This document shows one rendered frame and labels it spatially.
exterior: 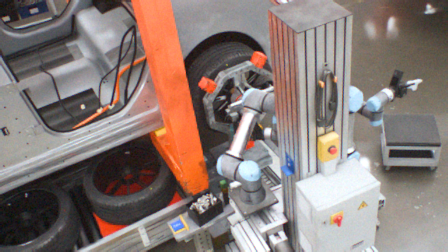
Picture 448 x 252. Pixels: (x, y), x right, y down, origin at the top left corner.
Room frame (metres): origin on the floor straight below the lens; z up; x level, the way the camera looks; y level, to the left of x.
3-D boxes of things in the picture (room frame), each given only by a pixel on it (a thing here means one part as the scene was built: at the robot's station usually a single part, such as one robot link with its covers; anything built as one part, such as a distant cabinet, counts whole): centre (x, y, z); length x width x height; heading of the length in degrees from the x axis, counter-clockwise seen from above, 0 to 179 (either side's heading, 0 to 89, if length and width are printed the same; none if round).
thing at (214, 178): (2.76, 0.18, 0.26); 0.42 x 0.18 x 0.35; 22
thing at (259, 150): (3.03, -0.08, 0.32); 0.40 x 0.30 x 0.28; 112
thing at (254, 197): (1.98, -0.10, 0.87); 0.15 x 0.15 x 0.10
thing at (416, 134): (2.83, -1.43, 0.17); 0.43 x 0.36 x 0.34; 75
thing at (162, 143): (2.74, 0.39, 0.69); 0.52 x 0.17 x 0.35; 22
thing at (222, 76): (2.87, -0.15, 0.85); 0.54 x 0.07 x 0.54; 112
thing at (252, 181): (1.98, -0.10, 0.98); 0.13 x 0.12 x 0.14; 49
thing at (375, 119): (2.17, -0.86, 1.12); 0.11 x 0.08 x 0.11; 32
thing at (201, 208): (2.22, 0.21, 0.51); 0.20 x 0.14 x 0.13; 121
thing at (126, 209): (2.70, 0.75, 0.39); 0.66 x 0.66 x 0.24
